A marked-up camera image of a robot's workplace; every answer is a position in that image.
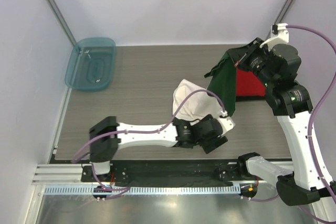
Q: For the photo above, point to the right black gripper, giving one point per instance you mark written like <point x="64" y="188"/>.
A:
<point x="242" y="64"/>

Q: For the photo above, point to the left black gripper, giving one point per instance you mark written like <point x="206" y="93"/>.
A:
<point x="213" y="143"/>

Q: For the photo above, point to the white and green t-shirt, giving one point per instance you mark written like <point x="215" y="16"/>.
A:
<point x="191" y="102"/>

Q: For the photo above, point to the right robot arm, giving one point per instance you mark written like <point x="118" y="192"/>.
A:
<point x="309" y="181"/>

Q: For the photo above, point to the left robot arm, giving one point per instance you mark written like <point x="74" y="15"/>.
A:
<point x="108" y="136"/>

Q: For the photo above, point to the folded red t-shirt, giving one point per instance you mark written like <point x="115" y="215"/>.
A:
<point x="247" y="85"/>

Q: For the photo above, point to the teal plastic bin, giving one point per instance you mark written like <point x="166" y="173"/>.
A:
<point x="91" y="64"/>

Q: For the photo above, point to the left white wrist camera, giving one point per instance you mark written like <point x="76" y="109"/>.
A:
<point x="226" y="122"/>

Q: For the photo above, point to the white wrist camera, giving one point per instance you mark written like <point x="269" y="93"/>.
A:
<point x="279" y="35"/>
<point x="226" y="122"/>

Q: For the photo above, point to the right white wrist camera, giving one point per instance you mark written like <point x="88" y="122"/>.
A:
<point x="279" y="35"/>

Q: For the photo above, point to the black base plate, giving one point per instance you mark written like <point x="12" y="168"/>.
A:
<point x="127" y="171"/>

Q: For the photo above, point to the white slotted cable duct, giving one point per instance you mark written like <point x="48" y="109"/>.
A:
<point x="93" y="190"/>

